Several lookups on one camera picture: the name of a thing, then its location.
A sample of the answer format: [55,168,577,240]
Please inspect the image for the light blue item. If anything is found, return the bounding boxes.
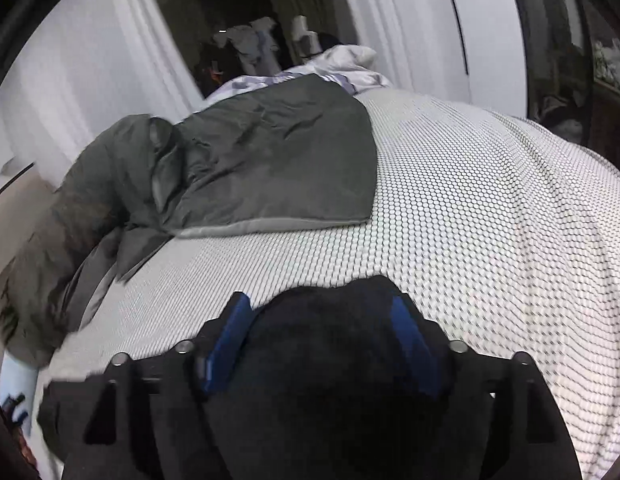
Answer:
[0,352,41,402]

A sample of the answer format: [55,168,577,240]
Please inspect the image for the hanging grey clothes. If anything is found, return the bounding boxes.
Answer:
[224,17,281,77]

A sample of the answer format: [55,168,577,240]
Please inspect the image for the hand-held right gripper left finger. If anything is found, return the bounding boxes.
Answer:
[64,291,254,480]

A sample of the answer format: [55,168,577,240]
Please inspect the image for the black wardrobe handle strip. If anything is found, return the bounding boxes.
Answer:
[438,0,470,76]

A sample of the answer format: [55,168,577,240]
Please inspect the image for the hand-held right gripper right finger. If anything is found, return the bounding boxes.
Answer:
[391,293,583,480]

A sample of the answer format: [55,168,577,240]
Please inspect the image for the white chair back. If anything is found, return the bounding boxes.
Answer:
[291,15,317,59]

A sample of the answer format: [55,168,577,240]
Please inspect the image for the black pants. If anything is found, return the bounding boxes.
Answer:
[37,274,461,480]

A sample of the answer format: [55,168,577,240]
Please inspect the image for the grey-green duvet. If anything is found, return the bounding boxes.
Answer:
[0,74,379,367]

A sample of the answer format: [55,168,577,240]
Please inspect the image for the white dotted mattress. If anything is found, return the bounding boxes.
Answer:
[37,87,620,480]

